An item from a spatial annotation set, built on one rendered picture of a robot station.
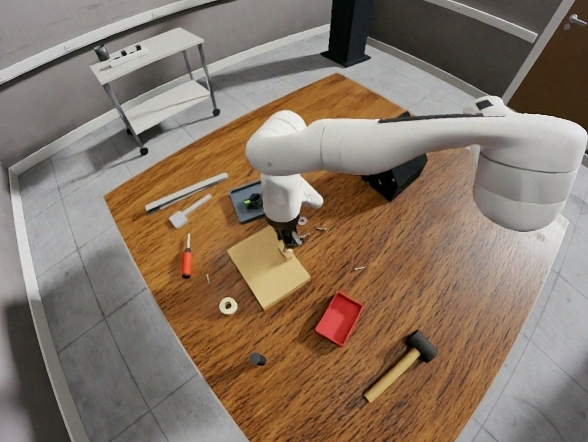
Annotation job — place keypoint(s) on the red rectangular tray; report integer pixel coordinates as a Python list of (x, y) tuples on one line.
[(340, 319)]

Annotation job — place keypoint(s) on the beige ring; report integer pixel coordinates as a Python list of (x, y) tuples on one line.
[(226, 301)]

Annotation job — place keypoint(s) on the pale wooden board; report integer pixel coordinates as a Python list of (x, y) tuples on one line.
[(270, 277)]

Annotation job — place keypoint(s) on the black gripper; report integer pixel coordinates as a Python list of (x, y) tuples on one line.
[(287, 231)]

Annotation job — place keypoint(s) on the black-headed mallet with wooden handle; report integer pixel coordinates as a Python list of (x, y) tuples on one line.
[(420, 347)]

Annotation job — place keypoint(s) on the black and green spring clamp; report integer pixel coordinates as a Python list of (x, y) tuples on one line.
[(255, 205)]

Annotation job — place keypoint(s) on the red screwdriver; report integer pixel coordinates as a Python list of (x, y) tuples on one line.
[(186, 262)]

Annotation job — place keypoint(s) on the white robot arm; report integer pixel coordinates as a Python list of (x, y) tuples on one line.
[(524, 172)]

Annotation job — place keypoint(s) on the black cylinder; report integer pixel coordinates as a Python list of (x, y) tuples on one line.
[(256, 358)]

